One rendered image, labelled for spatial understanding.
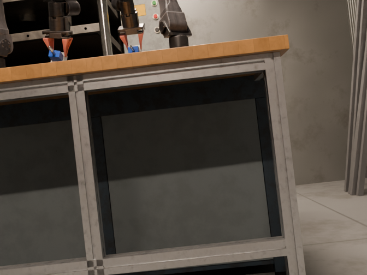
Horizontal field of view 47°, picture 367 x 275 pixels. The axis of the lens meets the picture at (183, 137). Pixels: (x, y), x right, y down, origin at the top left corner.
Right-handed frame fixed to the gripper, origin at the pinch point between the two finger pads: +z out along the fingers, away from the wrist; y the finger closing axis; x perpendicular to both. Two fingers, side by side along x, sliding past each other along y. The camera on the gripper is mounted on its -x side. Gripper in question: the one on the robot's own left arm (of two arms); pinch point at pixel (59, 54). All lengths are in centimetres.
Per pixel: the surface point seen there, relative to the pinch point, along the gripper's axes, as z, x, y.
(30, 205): 54, 24, 6
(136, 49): -2.3, -8.6, -29.1
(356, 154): 87, -145, -173
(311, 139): 108, -239, -161
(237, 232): 59, 24, -73
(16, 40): 4, -81, 56
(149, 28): -5, -91, -22
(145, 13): -13, -94, -19
